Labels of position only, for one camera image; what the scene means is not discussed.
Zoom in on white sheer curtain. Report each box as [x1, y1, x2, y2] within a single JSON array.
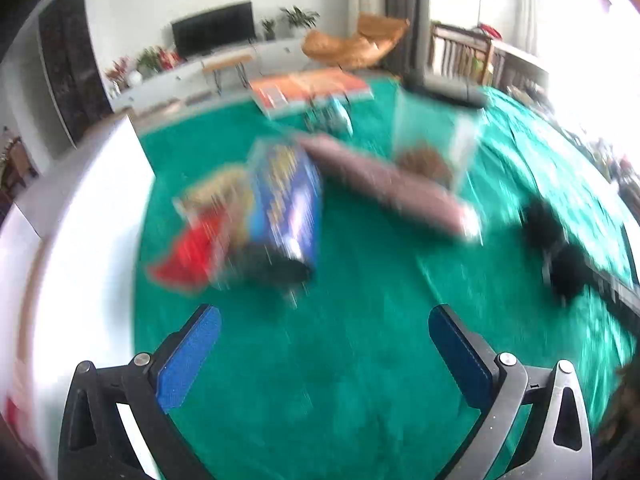
[[517, 0, 556, 56]]

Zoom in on wooden stool metal legs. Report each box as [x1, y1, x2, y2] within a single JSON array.
[[201, 52, 253, 93]]

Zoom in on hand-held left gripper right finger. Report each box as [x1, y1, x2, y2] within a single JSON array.
[[429, 305, 593, 480]]

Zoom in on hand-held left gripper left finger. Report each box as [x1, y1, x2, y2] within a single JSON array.
[[58, 303, 223, 480]]

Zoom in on clear jar black lid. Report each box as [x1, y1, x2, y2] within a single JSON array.
[[392, 70, 488, 196]]

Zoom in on bushy green potted plant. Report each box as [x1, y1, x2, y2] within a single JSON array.
[[136, 46, 163, 73]]

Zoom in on grey curtain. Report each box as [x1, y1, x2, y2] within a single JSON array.
[[382, 0, 433, 78]]

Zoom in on red flower vase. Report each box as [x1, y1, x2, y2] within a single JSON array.
[[104, 56, 132, 93]]

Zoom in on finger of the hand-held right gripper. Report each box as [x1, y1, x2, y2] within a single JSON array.
[[595, 282, 640, 333], [575, 252, 640, 297]]

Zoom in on yellow snack packet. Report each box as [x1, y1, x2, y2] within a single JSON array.
[[172, 167, 256, 226]]

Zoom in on black television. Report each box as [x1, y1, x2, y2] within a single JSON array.
[[171, 1, 254, 57]]

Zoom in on green tablecloth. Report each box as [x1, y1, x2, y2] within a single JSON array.
[[132, 80, 640, 480]]

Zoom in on wooden dining chair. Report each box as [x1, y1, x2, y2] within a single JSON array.
[[0, 130, 38, 201]]

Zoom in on orange flat box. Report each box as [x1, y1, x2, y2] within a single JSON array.
[[249, 69, 375, 120]]

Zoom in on black display cabinet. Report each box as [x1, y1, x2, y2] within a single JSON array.
[[37, 0, 116, 148]]

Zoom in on orange lounge chair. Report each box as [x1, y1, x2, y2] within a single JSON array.
[[301, 12, 411, 72]]

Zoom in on maroon long packet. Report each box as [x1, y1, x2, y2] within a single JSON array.
[[295, 132, 483, 243]]

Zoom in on red plastic packet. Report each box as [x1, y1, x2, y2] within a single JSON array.
[[147, 215, 236, 293]]

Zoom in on white television cabinet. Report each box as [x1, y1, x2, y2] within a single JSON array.
[[107, 35, 321, 111]]

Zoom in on wooden railed crib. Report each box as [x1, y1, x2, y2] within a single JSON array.
[[429, 20, 548, 93]]

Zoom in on large green potted plant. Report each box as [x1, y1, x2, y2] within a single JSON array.
[[279, 5, 321, 38]]

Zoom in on blue printed bag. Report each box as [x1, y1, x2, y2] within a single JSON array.
[[247, 140, 323, 268]]

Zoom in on white storage box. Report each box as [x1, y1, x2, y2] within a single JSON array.
[[0, 112, 156, 471]]

